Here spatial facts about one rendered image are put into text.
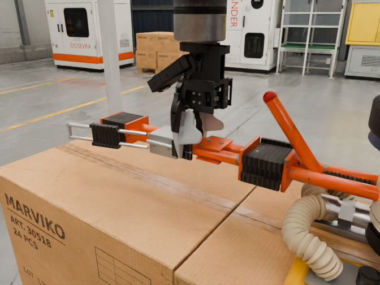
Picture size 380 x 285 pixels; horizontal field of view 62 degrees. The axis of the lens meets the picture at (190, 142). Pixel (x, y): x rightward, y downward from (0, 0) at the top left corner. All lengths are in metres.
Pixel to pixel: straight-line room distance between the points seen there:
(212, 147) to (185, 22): 0.22
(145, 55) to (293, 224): 7.27
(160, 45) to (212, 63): 6.87
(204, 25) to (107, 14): 2.92
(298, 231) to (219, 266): 0.14
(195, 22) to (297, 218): 0.34
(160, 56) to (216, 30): 6.88
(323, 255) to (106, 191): 0.47
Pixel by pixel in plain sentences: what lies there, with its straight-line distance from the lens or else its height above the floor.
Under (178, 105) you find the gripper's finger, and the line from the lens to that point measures 0.56.
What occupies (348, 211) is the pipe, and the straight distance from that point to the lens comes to 0.56.
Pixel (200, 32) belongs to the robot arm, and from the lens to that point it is 0.53.
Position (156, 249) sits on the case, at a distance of 0.57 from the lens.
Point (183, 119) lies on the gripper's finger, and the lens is 0.58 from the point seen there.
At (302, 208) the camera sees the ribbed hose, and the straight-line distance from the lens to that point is 0.53.
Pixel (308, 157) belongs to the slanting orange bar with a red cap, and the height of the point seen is 1.10.
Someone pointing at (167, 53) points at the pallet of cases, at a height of 0.50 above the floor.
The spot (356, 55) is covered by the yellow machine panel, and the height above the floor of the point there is 0.51.
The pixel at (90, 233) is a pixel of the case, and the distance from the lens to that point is 0.67.
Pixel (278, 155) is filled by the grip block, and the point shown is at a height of 1.09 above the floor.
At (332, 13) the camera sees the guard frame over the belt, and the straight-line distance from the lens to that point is 7.66.
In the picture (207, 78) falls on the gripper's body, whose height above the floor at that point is 1.22.
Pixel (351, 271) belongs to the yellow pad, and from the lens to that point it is 0.55.
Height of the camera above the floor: 1.32
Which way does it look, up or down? 22 degrees down
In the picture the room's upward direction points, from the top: straight up
